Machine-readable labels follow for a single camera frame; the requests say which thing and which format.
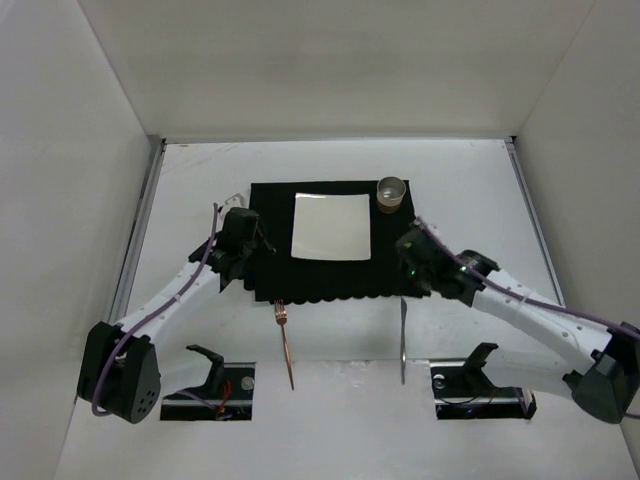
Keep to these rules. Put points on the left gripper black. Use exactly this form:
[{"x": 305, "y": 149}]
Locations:
[{"x": 248, "y": 245}]

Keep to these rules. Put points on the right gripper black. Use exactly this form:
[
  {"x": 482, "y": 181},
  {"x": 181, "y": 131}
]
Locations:
[{"x": 410, "y": 245}]

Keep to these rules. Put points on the black cloth placemat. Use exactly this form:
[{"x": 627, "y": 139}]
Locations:
[{"x": 282, "y": 277}]

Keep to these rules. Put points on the silver table knife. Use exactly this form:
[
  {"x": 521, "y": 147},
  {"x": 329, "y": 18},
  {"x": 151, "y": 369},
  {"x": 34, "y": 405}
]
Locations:
[{"x": 403, "y": 353}]

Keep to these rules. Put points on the square white plate black rim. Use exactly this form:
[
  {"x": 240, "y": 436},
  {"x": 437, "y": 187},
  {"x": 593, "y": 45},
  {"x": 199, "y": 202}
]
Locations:
[{"x": 331, "y": 228}]

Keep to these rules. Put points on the copper fork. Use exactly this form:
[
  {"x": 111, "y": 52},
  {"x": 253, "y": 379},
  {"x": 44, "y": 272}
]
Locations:
[{"x": 281, "y": 318}]

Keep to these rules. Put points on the silver metal cup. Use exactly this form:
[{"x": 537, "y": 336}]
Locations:
[{"x": 390, "y": 192}]

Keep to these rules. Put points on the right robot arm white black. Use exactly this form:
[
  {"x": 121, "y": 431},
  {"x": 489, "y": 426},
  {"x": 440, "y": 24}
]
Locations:
[{"x": 593, "y": 362}]

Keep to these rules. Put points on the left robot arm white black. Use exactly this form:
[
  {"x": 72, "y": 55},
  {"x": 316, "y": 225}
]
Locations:
[{"x": 124, "y": 372}]

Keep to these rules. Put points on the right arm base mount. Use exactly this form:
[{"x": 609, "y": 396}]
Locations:
[{"x": 462, "y": 391}]

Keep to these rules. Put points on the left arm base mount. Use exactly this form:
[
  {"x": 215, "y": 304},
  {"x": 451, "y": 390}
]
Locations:
[{"x": 203, "y": 386}]

